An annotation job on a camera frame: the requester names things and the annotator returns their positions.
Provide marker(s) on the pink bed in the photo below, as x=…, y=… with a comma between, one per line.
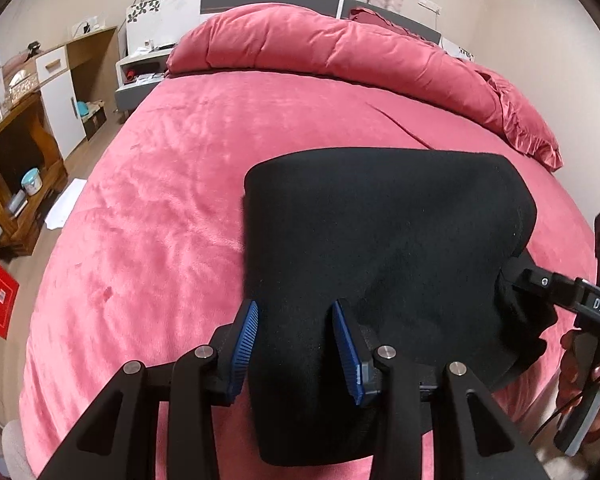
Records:
x=170, y=185

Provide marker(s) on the teal bowl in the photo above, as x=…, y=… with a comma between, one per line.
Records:
x=84, y=110

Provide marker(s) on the pink duvet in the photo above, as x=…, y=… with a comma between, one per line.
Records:
x=305, y=45

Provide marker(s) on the white paper sheet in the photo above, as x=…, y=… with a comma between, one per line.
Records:
x=65, y=204

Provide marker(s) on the white leaf-print panel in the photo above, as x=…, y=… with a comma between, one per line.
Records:
x=457, y=49
x=165, y=22

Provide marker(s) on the dark red pillow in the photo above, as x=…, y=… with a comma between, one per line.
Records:
x=374, y=20

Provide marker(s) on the black pants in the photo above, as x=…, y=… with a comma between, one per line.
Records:
x=379, y=240

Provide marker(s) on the person's right hand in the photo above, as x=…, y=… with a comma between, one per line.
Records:
x=565, y=380

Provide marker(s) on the teal lidded cup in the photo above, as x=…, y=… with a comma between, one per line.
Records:
x=31, y=182

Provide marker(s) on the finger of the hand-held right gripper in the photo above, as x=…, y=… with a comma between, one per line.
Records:
x=539, y=282

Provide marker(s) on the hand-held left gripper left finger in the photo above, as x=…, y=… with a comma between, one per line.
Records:
x=242, y=350

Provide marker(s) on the wooden desk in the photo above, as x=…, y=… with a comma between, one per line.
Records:
x=10, y=160

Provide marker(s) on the white and wood cabinet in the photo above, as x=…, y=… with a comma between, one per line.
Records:
x=57, y=105

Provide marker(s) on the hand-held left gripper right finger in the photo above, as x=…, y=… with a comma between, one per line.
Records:
x=349, y=355

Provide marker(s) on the white wall socket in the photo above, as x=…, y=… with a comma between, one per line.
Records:
x=428, y=4
x=86, y=25

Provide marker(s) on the white nightstand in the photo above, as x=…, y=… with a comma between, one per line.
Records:
x=140, y=85

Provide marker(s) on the grey headboard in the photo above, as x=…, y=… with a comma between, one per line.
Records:
x=220, y=0

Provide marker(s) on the pink ruffled pillow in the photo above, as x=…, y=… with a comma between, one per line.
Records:
x=519, y=115

